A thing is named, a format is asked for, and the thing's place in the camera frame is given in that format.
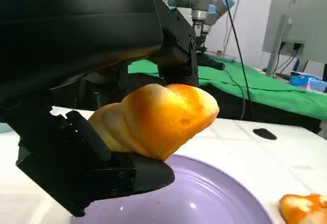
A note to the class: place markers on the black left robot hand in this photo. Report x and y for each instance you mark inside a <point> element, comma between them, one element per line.
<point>76,30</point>

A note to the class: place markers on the orange and white bread roll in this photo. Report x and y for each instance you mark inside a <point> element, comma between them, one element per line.
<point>304,208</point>
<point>158,122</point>

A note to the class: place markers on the black cloth under green cloth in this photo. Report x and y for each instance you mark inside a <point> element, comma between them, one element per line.
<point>230,106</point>

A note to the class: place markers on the lilac plate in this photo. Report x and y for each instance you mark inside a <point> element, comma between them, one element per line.
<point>204,196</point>

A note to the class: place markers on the grey computer monitor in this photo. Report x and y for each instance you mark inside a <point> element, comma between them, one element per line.
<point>299,17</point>

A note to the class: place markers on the blue packet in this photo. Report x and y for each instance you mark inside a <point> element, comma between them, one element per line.
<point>309,82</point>

